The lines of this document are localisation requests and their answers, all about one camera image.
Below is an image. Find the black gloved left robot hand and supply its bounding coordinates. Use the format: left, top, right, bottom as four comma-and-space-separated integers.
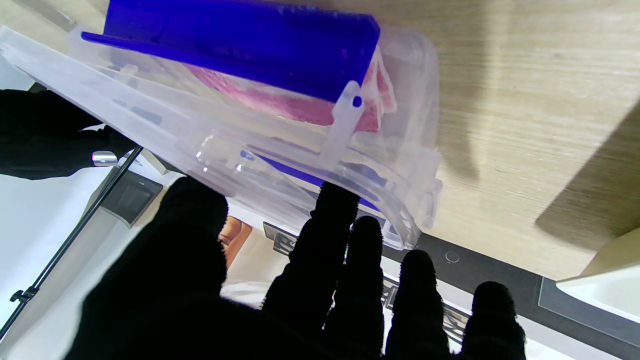
65, 176, 528, 360

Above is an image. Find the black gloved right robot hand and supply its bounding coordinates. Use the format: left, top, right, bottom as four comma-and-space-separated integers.
0, 89, 141, 181

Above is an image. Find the clear lid with blue label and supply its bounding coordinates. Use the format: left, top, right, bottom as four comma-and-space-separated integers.
0, 25, 443, 251

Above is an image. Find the pink bacon slice stack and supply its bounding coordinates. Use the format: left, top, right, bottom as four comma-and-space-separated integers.
185, 50, 396, 133

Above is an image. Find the clear container with blue clips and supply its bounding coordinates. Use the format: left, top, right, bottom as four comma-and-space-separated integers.
70, 0, 443, 221

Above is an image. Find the cream rectangular tray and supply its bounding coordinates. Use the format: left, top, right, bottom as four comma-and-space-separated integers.
555, 240, 640, 323

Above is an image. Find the black light stand pole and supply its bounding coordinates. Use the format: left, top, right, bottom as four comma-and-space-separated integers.
0, 147, 143, 341

